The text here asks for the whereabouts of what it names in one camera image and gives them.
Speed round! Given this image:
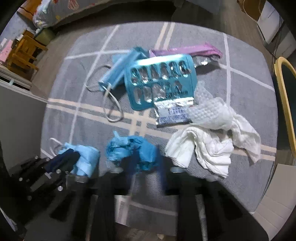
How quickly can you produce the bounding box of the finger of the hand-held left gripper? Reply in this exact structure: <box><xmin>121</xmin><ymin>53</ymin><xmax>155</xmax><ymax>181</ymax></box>
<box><xmin>59</xmin><ymin>152</ymin><xmax>80</xmax><ymax>174</ymax></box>
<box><xmin>45</xmin><ymin>149</ymin><xmax>74</xmax><ymax>171</ymax></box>

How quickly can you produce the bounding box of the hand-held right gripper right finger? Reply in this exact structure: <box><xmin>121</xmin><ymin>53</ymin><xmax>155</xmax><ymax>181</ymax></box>
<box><xmin>158</xmin><ymin>148</ymin><xmax>233</xmax><ymax>241</ymax></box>

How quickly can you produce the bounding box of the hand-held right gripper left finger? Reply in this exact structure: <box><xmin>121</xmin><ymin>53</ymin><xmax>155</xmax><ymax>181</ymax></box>
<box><xmin>50</xmin><ymin>148</ymin><xmax>139</xmax><ymax>241</ymax></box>

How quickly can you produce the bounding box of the blue face mask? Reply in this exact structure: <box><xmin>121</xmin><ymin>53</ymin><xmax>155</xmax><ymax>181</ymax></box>
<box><xmin>50</xmin><ymin>138</ymin><xmax>100</xmax><ymax>179</ymax></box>
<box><xmin>85</xmin><ymin>46</ymin><xmax>148</xmax><ymax>122</ymax></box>

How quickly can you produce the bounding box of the blue plastic packet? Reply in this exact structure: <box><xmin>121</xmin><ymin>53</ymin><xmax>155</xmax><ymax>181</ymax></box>
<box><xmin>106</xmin><ymin>131</ymin><xmax>160</xmax><ymax>172</ymax></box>

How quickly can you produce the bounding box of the white tissue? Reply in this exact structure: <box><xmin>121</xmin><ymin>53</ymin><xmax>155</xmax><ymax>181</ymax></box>
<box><xmin>165</xmin><ymin>111</ymin><xmax>262</xmax><ymax>178</ymax></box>

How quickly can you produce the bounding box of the silver foil packet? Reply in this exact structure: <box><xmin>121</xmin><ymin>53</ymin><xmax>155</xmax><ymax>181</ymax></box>
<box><xmin>154</xmin><ymin>98</ymin><xmax>195</xmax><ymax>128</ymax></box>

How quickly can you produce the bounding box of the teal blister pack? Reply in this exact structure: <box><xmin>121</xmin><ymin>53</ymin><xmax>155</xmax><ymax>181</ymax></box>
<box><xmin>124</xmin><ymin>54</ymin><xmax>197</xmax><ymax>111</ymax></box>

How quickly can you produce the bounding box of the purple wrapper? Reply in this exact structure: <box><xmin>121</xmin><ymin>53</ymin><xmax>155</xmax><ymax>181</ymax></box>
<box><xmin>148</xmin><ymin>43</ymin><xmax>223</xmax><ymax>68</ymax></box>

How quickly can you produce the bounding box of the yellow-rimmed teal bin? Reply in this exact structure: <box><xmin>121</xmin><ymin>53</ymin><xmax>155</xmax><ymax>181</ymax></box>
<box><xmin>274</xmin><ymin>57</ymin><xmax>296</xmax><ymax>149</ymax></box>

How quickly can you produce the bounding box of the grey checked mat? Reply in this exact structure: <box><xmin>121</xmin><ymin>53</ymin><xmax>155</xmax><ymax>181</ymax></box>
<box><xmin>40</xmin><ymin>22</ymin><xmax>278</xmax><ymax>232</ymax></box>

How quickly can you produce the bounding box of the wooden stool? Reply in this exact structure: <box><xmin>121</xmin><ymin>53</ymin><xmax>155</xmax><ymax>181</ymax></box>
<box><xmin>7</xmin><ymin>35</ymin><xmax>48</xmax><ymax>78</ymax></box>

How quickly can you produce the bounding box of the white panelled furniture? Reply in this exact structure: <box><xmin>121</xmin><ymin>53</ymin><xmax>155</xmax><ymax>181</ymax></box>
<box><xmin>252</xmin><ymin>162</ymin><xmax>296</xmax><ymax>233</ymax></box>

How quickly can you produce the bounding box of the pink box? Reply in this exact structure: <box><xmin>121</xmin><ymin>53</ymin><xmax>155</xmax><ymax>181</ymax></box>
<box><xmin>0</xmin><ymin>38</ymin><xmax>13</xmax><ymax>63</ymax></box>

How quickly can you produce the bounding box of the small green bin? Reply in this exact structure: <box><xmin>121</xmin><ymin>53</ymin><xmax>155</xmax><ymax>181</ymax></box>
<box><xmin>35</xmin><ymin>28</ymin><xmax>56</xmax><ymax>45</ymax></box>

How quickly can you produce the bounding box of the white tall appliance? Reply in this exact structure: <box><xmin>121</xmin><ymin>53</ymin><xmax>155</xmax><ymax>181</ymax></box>
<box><xmin>255</xmin><ymin>0</ymin><xmax>295</xmax><ymax>58</ymax></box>

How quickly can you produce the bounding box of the black cable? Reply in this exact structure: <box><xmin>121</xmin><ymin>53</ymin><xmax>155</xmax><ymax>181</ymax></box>
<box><xmin>270</xmin><ymin>22</ymin><xmax>286</xmax><ymax>61</ymax></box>

